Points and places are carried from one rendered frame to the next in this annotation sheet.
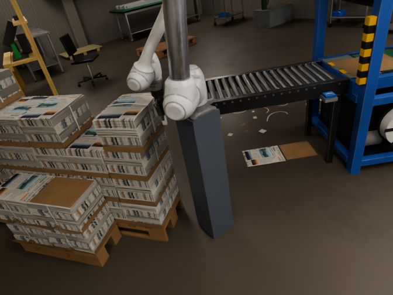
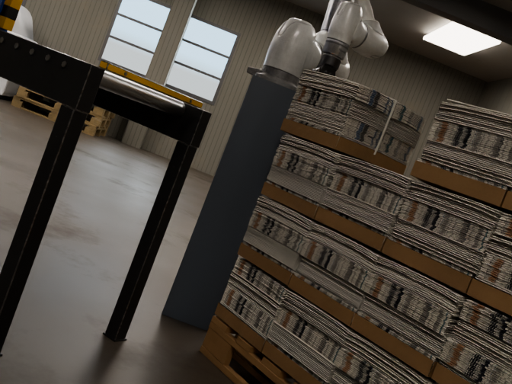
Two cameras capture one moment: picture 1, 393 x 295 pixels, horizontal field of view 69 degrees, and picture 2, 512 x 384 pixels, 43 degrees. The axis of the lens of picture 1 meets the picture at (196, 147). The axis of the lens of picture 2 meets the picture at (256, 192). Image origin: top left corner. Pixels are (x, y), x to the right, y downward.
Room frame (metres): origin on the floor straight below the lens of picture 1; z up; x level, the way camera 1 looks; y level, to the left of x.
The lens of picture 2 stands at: (3.83, 1.22, 0.77)
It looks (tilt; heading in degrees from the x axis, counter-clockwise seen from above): 4 degrees down; 207
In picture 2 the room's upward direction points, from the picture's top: 21 degrees clockwise
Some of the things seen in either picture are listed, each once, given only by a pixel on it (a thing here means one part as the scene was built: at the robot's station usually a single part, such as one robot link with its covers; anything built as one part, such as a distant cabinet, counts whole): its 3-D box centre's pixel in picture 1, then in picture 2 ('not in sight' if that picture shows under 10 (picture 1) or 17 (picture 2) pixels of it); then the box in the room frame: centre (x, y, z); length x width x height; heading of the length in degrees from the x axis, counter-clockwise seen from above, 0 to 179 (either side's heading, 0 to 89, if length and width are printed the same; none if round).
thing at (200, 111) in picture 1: (197, 105); (273, 77); (1.56, -0.06, 1.03); 0.22 x 0.18 x 0.06; 121
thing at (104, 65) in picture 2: not in sight; (156, 87); (2.36, 0.05, 0.81); 0.43 x 0.03 x 0.02; 178
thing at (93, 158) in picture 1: (99, 178); (394, 321); (1.87, 0.81, 0.42); 1.17 x 0.39 x 0.83; 67
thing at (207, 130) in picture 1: (207, 175); (231, 202); (1.55, -0.04, 0.50); 0.20 x 0.20 x 1.00; 31
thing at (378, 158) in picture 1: (366, 105); not in sight; (2.29, -1.63, 0.38); 0.94 x 0.69 x 0.63; 178
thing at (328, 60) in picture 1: (373, 66); not in sight; (2.29, -1.63, 0.75); 0.70 x 0.65 x 0.10; 88
